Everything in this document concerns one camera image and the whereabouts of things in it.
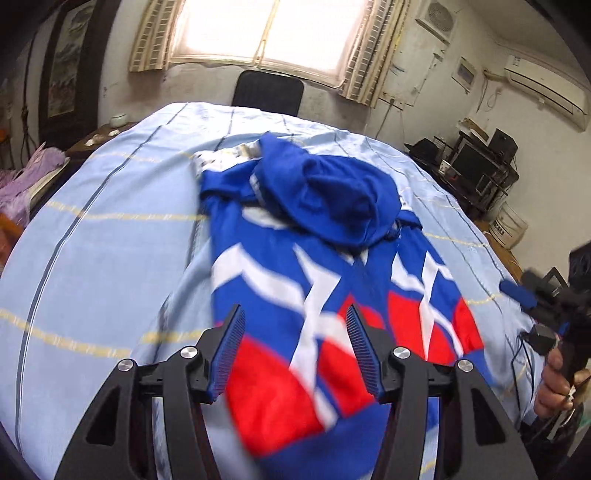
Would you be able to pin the white plastic bucket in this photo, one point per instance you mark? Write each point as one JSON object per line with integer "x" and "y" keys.
{"x": 508, "y": 226}

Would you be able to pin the black computer monitor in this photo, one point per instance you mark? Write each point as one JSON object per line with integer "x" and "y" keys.
{"x": 468, "y": 161}

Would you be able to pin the person's right hand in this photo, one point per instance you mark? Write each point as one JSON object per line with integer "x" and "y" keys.
{"x": 556, "y": 392}

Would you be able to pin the white electrical panel box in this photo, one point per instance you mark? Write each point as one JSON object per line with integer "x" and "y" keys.
{"x": 465, "y": 74}

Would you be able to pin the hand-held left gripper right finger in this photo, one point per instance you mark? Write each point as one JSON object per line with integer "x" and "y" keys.
{"x": 364, "y": 355}

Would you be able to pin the light blue striped bed sheet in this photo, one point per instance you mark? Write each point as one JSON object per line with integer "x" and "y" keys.
{"x": 115, "y": 230}

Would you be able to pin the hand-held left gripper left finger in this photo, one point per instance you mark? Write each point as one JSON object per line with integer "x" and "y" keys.
{"x": 228, "y": 355}

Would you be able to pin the dark wooden side table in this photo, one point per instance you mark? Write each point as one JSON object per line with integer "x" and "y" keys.
{"x": 99, "y": 138}

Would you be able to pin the blue red white hooded jacket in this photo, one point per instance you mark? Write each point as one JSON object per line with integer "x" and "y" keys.
{"x": 323, "y": 212}

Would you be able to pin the black computer desk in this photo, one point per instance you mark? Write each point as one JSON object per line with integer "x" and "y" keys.
{"x": 494, "y": 189}

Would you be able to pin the dark framed landscape painting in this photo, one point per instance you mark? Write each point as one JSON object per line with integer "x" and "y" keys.
{"x": 69, "y": 69}

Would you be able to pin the beige patterned curtain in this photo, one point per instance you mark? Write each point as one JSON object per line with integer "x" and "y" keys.
{"x": 152, "y": 39}
{"x": 371, "y": 60}

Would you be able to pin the white air conditioner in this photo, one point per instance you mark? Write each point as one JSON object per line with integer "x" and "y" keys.
{"x": 545, "y": 87}

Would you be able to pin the large bright window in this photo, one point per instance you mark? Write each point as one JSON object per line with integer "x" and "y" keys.
{"x": 268, "y": 27}

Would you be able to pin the white wall exhaust fan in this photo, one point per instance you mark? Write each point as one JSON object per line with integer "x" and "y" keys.
{"x": 438, "y": 18}

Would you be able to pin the black hat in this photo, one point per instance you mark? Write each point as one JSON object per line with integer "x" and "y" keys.
{"x": 421, "y": 148}

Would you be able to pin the white paper cup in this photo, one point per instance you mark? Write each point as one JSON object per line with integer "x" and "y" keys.
{"x": 445, "y": 168}

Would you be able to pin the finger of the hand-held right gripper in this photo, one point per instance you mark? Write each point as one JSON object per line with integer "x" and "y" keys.
{"x": 540, "y": 281}
{"x": 517, "y": 293}

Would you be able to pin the small white bowl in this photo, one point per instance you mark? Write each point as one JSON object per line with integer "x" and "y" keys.
{"x": 118, "y": 121}

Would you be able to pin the black speaker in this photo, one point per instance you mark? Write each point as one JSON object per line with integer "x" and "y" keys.
{"x": 503, "y": 144}

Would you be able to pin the purple cloth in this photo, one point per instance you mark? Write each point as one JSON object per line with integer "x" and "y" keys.
{"x": 32, "y": 175}

